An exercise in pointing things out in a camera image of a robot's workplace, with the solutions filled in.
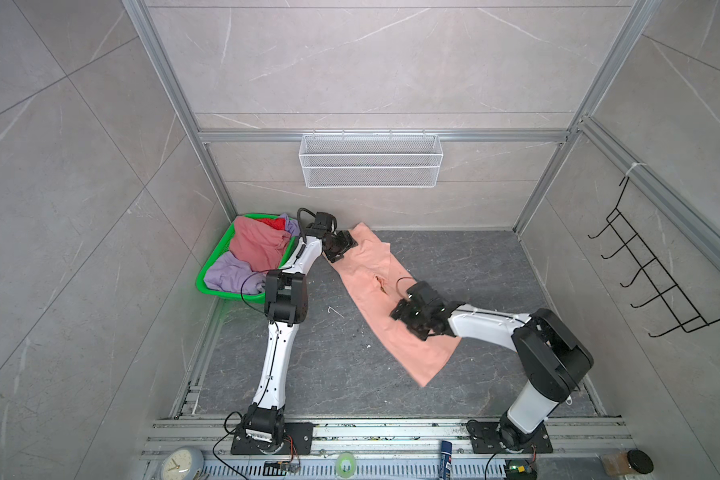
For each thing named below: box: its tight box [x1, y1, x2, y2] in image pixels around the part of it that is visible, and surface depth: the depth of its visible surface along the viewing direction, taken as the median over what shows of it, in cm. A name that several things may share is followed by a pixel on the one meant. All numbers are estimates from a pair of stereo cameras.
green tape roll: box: [336, 452, 356, 478], surface depth 71 cm
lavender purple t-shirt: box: [204, 214, 301, 295], surface depth 98 cm
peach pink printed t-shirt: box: [325, 222, 461, 387], surface depth 99 cm
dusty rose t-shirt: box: [230, 216, 291, 272], surface depth 106 cm
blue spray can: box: [439, 440, 453, 480], surface depth 70 cm
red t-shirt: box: [256, 218, 286, 231], surface depth 109 cm
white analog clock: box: [160, 447, 204, 480], surface depth 68 cm
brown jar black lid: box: [602, 449, 654, 476], surface depth 65 cm
